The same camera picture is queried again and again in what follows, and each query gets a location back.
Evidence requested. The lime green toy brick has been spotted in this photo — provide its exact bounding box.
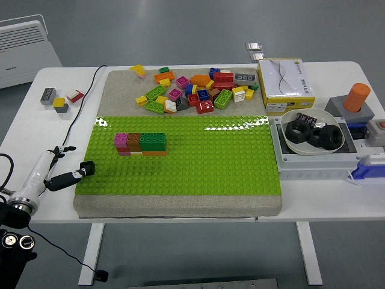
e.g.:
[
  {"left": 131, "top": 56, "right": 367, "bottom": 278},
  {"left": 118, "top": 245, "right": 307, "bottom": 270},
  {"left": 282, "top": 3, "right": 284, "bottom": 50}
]
[
  {"left": 143, "top": 99, "right": 165, "bottom": 114},
  {"left": 214, "top": 89, "right": 233, "bottom": 110},
  {"left": 145, "top": 84, "right": 168, "bottom": 101}
]

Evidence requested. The red large toy brick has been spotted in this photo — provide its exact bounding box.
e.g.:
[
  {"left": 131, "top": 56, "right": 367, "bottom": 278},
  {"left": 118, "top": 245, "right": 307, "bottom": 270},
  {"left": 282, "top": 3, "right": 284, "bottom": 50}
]
[
  {"left": 212, "top": 71, "right": 235, "bottom": 84},
  {"left": 212, "top": 81, "right": 235, "bottom": 92}
]

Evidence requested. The grey foam mat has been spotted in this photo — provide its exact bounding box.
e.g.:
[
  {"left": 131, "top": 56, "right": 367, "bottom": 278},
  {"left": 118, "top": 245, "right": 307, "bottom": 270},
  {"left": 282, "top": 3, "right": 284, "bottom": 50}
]
[{"left": 73, "top": 68, "right": 284, "bottom": 220}]

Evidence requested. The red printed toy brick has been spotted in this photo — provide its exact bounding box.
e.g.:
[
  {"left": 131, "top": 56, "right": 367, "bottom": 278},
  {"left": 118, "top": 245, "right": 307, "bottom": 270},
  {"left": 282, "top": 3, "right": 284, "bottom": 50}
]
[{"left": 196, "top": 100, "right": 215, "bottom": 114}]

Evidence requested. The grey metal plate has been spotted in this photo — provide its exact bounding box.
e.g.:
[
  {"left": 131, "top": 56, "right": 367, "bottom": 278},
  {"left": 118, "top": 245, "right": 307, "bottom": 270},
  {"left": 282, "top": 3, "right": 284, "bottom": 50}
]
[{"left": 128, "top": 278, "right": 279, "bottom": 289}]

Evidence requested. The white zip tie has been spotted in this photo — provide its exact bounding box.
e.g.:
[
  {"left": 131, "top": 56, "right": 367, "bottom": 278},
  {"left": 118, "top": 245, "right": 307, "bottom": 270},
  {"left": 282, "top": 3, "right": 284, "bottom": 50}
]
[{"left": 347, "top": 170, "right": 362, "bottom": 187}]

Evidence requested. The grey block with hole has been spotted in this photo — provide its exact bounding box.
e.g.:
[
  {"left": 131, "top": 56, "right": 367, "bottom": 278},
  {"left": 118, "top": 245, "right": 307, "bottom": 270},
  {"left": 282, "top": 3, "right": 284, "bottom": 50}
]
[{"left": 324, "top": 95, "right": 375, "bottom": 123}]

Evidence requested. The white bowl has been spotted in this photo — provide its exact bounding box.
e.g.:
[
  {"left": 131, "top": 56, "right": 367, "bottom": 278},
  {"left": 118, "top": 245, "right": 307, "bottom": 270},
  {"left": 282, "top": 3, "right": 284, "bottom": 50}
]
[{"left": 279, "top": 108, "right": 343, "bottom": 157}]

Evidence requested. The white panel heater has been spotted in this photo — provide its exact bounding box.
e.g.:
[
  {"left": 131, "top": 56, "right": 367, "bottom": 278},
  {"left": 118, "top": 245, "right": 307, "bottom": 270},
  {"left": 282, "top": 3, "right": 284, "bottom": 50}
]
[{"left": 0, "top": 19, "right": 63, "bottom": 90}]

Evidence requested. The green studded baseplate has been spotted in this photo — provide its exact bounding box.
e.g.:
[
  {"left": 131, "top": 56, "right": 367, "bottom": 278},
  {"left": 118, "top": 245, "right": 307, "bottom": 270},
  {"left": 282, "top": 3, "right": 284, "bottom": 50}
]
[{"left": 73, "top": 114, "right": 282, "bottom": 197}]

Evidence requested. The dark green large toy brick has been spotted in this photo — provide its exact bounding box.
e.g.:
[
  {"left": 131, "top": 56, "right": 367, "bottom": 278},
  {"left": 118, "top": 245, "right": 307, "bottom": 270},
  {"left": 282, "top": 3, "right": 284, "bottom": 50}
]
[{"left": 139, "top": 132, "right": 167, "bottom": 152}]

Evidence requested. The black large hex nut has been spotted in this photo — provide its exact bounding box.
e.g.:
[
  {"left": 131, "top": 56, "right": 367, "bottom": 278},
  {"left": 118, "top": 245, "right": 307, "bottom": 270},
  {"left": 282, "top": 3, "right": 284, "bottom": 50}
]
[
  {"left": 318, "top": 125, "right": 344, "bottom": 151},
  {"left": 285, "top": 120, "right": 311, "bottom": 143}
]

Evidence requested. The grey plastic junction box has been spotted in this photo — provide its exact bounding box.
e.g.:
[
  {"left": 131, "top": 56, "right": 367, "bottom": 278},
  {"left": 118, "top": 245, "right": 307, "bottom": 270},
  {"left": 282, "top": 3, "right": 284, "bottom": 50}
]
[{"left": 269, "top": 116, "right": 361, "bottom": 181}]

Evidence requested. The black small hex nut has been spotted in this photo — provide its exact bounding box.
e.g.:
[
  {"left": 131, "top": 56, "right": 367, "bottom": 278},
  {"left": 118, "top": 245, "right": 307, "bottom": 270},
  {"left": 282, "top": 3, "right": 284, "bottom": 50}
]
[{"left": 307, "top": 128, "right": 323, "bottom": 148}]

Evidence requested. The yellow white cardboard box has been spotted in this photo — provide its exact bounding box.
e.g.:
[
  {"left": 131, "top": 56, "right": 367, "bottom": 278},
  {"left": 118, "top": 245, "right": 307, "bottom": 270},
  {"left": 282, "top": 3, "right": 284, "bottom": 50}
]
[{"left": 257, "top": 58, "right": 316, "bottom": 116}]

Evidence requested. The grey slanted toy brick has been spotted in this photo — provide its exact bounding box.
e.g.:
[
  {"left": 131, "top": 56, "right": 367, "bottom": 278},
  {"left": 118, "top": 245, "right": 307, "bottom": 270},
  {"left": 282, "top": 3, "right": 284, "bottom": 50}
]
[{"left": 175, "top": 96, "right": 190, "bottom": 111}]

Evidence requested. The blue plastic block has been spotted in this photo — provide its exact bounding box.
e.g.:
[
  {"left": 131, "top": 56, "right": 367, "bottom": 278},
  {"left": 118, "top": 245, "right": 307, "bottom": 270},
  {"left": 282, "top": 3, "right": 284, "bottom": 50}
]
[{"left": 354, "top": 161, "right": 385, "bottom": 181}]

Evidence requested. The white yellow toy brick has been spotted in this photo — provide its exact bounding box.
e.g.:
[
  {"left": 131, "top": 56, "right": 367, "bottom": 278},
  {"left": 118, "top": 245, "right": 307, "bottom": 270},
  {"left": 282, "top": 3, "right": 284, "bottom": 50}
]
[{"left": 231, "top": 86, "right": 246, "bottom": 104}]

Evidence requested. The red flat toy brick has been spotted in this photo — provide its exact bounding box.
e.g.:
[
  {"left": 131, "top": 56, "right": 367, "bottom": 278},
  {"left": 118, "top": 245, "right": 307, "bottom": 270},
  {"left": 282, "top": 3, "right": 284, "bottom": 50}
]
[{"left": 66, "top": 89, "right": 85, "bottom": 104}]

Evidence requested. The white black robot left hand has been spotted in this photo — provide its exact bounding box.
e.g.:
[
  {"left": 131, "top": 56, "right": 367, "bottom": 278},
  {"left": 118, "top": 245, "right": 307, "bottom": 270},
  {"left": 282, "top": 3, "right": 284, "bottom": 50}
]
[{"left": 13, "top": 145, "right": 88, "bottom": 199}]

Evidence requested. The grey box with red button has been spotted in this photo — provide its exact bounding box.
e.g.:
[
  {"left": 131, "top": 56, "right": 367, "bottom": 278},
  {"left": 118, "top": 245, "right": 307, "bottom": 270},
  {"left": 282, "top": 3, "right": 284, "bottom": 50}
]
[{"left": 364, "top": 119, "right": 385, "bottom": 146}]

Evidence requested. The grey ringed toy brick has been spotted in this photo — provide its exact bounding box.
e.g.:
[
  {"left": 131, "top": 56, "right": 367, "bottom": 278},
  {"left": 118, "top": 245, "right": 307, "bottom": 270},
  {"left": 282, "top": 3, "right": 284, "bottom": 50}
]
[
  {"left": 233, "top": 73, "right": 258, "bottom": 86},
  {"left": 40, "top": 87, "right": 57, "bottom": 106}
]

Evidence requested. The white table leg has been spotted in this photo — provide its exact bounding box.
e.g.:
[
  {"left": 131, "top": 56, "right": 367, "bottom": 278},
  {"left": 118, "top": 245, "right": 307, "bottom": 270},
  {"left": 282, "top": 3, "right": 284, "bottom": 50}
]
[
  {"left": 78, "top": 222, "right": 105, "bottom": 286},
  {"left": 295, "top": 222, "right": 323, "bottom": 285}
]

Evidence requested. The black square toy brick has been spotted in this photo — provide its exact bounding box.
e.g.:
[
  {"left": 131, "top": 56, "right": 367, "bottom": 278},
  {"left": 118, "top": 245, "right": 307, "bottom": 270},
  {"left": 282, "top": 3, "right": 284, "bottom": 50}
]
[{"left": 79, "top": 160, "right": 96, "bottom": 178}]

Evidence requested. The orange cylinder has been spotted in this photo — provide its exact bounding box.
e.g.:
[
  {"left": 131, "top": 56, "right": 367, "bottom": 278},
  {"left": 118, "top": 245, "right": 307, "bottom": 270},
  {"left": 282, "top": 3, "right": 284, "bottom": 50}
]
[{"left": 342, "top": 82, "right": 371, "bottom": 114}]

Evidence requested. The purple circuit board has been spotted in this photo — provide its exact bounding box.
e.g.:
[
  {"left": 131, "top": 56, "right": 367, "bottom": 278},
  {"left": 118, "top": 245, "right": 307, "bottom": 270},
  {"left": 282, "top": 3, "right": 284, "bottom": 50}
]
[{"left": 294, "top": 111, "right": 318, "bottom": 127}]

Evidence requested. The orange large toy brick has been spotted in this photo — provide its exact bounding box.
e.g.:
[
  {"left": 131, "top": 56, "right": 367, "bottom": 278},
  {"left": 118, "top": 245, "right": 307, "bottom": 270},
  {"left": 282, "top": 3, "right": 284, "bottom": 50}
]
[{"left": 189, "top": 74, "right": 211, "bottom": 87}]

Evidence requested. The black cord with plug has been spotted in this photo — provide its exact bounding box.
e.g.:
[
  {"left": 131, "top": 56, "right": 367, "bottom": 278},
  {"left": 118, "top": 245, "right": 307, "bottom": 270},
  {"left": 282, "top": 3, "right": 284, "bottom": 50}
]
[{"left": 27, "top": 64, "right": 109, "bottom": 283}]

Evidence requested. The white plastic block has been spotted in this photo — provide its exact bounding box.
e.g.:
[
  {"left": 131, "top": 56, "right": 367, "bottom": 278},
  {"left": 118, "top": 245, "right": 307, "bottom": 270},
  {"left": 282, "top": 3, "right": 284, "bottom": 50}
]
[{"left": 356, "top": 141, "right": 385, "bottom": 166}]

